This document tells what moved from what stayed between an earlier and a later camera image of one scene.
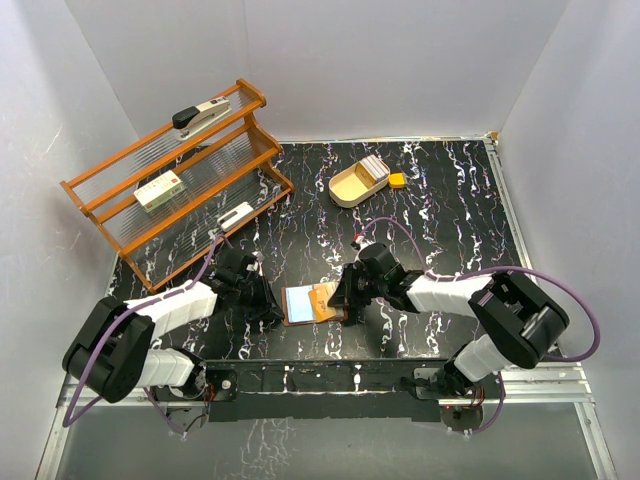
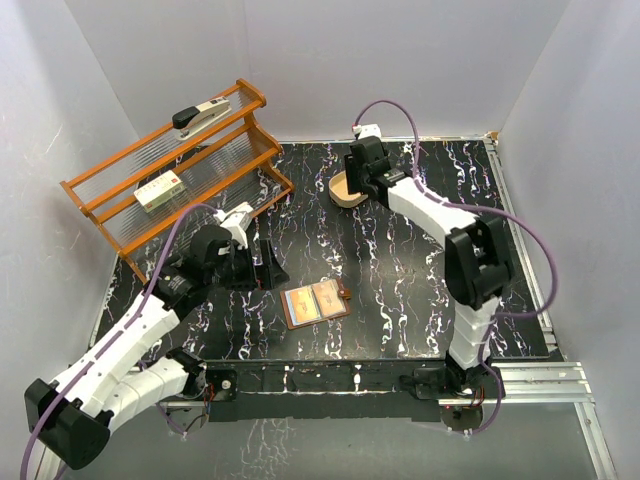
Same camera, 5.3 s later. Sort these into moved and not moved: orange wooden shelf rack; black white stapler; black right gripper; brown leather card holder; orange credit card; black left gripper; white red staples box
Moved: black right gripper; black left gripper; orange credit card
Not moved: black white stapler; orange wooden shelf rack; white red staples box; brown leather card holder
